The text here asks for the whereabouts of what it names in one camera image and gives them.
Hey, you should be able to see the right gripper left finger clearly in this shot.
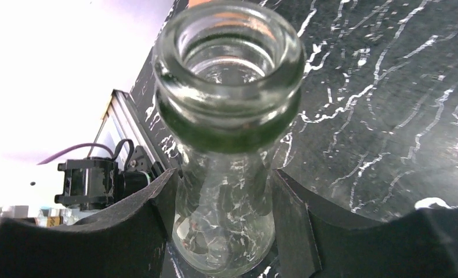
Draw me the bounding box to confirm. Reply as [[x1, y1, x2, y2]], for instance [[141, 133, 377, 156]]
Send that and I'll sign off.
[[0, 169, 177, 277]]

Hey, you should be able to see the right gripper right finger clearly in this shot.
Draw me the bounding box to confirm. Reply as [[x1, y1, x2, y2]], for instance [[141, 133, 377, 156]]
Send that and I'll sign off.
[[271, 169, 458, 277]]

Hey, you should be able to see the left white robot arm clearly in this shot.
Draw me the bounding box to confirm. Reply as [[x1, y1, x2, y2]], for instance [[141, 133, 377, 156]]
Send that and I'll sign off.
[[54, 139, 165, 210]]

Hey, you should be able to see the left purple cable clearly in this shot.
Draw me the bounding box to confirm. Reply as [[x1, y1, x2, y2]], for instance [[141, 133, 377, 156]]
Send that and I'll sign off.
[[0, 142, 115, 215]]

